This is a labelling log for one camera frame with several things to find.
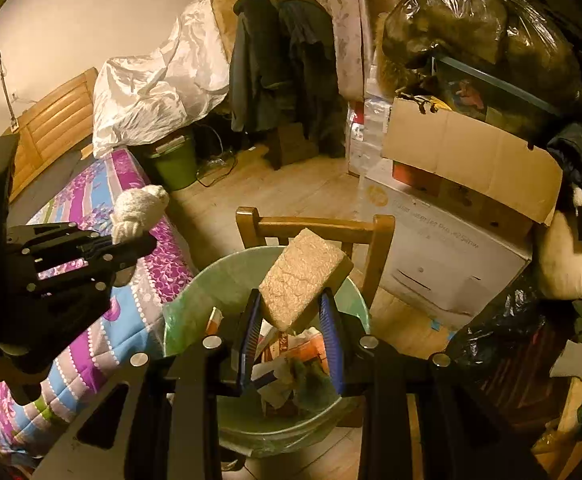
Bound grey paper ball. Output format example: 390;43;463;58
111;184;169;245

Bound tan sponge block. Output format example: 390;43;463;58
259;229;353;333

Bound green lined trash bin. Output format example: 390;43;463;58
163;246;357;458

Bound floral striped bedspread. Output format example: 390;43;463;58
0;136;193;465

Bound wooden headboard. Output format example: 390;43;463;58
9;67;98;202

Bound white HP printer box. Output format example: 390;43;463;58
358;159;532;330

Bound wooden chair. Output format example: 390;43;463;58
234;206;397;309

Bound small green waste bin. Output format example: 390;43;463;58
146;133;198;192

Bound right white satin cover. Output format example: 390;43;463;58
92;0;229;158

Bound open brown cardboard box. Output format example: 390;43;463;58
382;99;562;240

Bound dark jacket on chair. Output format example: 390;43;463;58
228;0;346;158

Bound black plastic bag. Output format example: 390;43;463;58
382;0;582;106

